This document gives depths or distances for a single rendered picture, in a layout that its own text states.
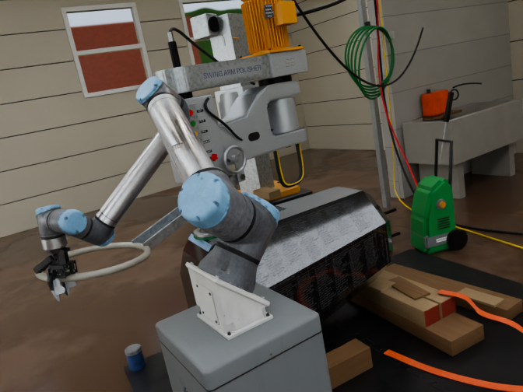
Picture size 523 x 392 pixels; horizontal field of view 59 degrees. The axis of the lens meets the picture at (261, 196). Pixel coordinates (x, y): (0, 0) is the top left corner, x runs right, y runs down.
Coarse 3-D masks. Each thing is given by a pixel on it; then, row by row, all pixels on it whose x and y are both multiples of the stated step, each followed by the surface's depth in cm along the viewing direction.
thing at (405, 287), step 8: (376, 280) 295; (384, 280) 292; (392, 280) 291; (400, 280) 289; (376, 288) 284; (384, 288) 282; (400, 288) 279; (408, 288) 278; (416, 288) 276; (416, 296) 266; (424, 296) 266
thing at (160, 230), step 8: (232, 176) 249; (240, 176) 249; (176, 208) 239; (168, 216) 236; (176, 216) 239; (160, 224) 233; (168, 224) 224; (176, 224) 226; (144, 232) 227; (152, 232) 230; (160, 232) 221; (168, 232) 223; (136, 240) 224; (144, 240) 227; (152, 240) 218; (160, 240) 221; (152, 248) 218
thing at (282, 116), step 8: (272, 104) 270; (280, 104) 269; (288, 104) 270; (272, 112) 271; (280, 112) 270; (288, 112) 271; (296, 112) 277; (272, 120) 273; (280, 120) 271; (288, 120) 272; (296, 120) 276; (272, 128) 275; (280, 128) 272; (288, 128) 273; (296, 128) 277
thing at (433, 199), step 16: (432, 176) 377; (448, 176) 362; (416, 192) 377; (432, 192) 361; (448, 192) 361; (416, 208) 375; (432, 208) 361; (448, 208) 364; (416, 224) 376; (432, 224) 363; (448, 224) 366; (416, 240) 379; (432, 240) 366; (448, 240) 365; (464, 240) 367
